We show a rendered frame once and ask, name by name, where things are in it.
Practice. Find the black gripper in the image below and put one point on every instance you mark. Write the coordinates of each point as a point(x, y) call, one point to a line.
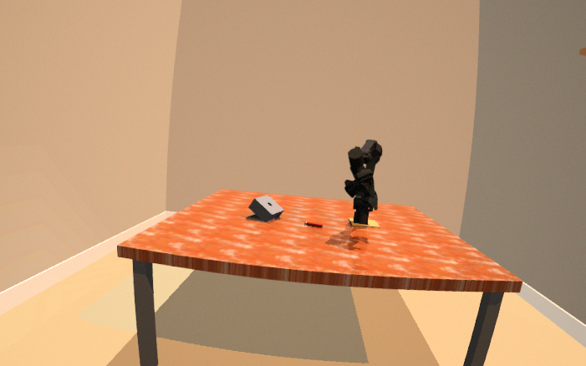
point(366, 182)

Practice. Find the grey square panel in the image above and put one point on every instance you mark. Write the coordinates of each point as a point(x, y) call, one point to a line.
point(265, 209)

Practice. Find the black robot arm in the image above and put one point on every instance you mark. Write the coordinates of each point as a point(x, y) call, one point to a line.
point(369, 154)

